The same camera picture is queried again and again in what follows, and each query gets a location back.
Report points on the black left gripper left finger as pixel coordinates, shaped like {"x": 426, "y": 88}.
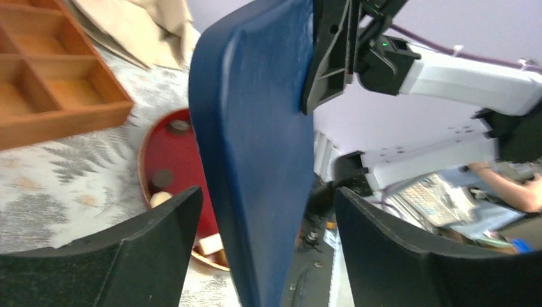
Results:
{"x": 142, "y": 261}

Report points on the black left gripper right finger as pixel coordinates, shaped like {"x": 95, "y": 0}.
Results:
{"x": 391, "y": 262}

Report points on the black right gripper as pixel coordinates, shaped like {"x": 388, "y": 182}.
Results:
{"x": 380, "y": 62}

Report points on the blue tin lid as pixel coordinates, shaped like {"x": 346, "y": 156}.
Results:
{"x": 245, "y": 86}

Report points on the red round tray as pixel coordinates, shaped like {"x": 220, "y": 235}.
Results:
{"x": 168, "y": 161}

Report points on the person forearm in background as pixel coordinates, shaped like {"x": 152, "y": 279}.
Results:
{"x": 524, "y": 197}

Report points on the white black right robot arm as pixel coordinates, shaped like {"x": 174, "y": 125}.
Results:
{"x": 350, "y": 39}

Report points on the floral tablecloth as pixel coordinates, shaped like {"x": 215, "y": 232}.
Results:
{"x": 56, "y": 192}

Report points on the beige crumpled cloth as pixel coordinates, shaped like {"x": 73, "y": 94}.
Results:
{"x": 147, "y": 33}

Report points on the orange wooden divided box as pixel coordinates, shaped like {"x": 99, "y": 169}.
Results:
{"x": 54, "y": 83}

